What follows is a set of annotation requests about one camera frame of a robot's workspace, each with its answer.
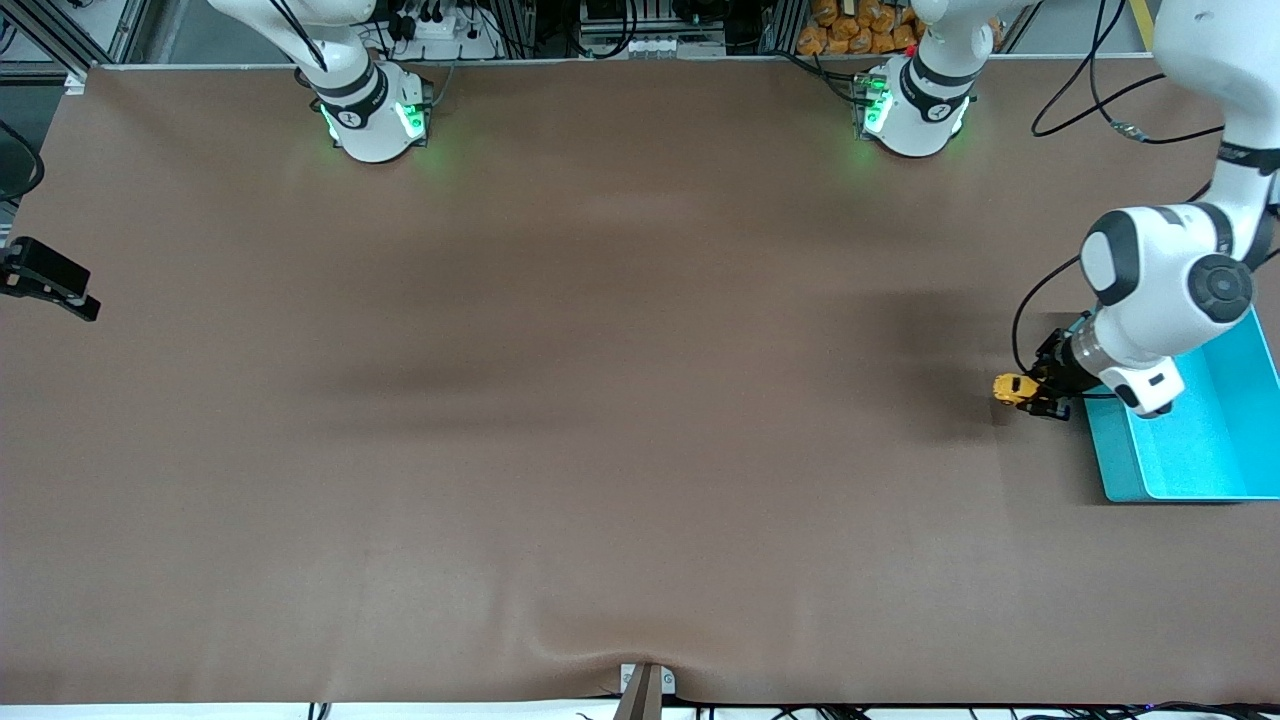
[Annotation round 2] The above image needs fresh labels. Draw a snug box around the brown camera support bar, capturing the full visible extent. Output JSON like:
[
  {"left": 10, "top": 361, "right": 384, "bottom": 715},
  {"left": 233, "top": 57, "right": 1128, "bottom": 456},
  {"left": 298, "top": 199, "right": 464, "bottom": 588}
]
[{"left": 611, "top": 665, "right": 666, "bottom": 720}]

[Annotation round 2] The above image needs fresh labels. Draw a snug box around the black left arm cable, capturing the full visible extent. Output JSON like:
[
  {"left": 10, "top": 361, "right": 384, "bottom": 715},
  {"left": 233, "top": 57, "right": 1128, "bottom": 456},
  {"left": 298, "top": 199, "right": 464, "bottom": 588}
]
[{"left": 1011, "top": 0, "right": 1228, "bottom": 379}]

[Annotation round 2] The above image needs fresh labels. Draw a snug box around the silver table edge bracket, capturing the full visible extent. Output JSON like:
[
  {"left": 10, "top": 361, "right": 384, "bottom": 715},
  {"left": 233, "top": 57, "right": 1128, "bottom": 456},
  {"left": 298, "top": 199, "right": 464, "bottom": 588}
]
[{"left": 619, "top": 662, "right": 678, "bottom": 699}]

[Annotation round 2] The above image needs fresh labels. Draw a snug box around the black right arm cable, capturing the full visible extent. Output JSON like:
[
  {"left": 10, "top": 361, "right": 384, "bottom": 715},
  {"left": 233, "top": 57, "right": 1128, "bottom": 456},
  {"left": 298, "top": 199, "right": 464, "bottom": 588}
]
[{"left": 0, "top": 118, "right": 47, "bottom": 203}]

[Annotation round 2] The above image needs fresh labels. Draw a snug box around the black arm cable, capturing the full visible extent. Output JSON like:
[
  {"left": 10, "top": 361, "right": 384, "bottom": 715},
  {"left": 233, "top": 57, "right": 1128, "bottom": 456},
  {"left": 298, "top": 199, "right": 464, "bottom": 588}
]
[
  {"left": 0, "top": 118, "right": 47, "bottom": 203},
  {"left": 1011, "top": 0, "right": 1228, "bottom": 379}
]

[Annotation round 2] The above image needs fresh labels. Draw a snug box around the brown table mat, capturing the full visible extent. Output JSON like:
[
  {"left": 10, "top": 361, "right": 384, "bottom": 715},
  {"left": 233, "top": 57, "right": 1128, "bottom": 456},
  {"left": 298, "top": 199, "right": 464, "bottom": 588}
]
[{"left": 0, "top": 58, "right": 1280, "bottom": 706}]

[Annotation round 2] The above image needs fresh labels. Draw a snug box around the silver aluminium frame post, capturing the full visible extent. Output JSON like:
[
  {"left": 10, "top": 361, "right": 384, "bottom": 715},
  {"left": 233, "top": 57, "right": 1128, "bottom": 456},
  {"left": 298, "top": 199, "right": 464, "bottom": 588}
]
[{"left": 0, "top": 0, "right": 153, "bottom": 97}]

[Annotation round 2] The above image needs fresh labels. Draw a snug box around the orange bagged items pile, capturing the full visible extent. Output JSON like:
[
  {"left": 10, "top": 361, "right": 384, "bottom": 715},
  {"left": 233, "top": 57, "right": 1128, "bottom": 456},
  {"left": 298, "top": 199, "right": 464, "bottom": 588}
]
[{"left": 796, "top": 0, "right": 1003, "bottom": 57}]

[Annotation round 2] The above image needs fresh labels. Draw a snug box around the white power strip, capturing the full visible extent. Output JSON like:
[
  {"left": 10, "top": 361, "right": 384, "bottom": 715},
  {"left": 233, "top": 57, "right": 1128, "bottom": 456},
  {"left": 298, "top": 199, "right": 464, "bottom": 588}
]
[{"left": 390, "top": 0, "right": 503, "bottom": 61}]

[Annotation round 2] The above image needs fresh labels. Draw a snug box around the yellow beetle toy car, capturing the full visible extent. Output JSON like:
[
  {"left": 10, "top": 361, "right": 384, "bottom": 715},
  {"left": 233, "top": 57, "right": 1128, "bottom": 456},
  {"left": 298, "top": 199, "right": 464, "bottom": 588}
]
[{"left": 991, "top": 372, "right": 1043, "bottom": 408}]

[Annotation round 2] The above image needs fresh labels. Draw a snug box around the teal plastic storage bin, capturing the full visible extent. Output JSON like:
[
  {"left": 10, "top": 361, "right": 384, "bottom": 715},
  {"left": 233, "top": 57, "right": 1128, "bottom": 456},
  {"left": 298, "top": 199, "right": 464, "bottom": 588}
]
[{"left": 1084, "top": 303, "right": 1280, "bottom": 504}]

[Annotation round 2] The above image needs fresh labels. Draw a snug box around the grey electrical control box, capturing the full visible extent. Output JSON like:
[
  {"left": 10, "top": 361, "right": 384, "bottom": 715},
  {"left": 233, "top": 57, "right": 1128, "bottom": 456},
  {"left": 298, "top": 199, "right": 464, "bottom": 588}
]
[{"left": 578, "top": 0, "right": 728, "bottom": 61}]

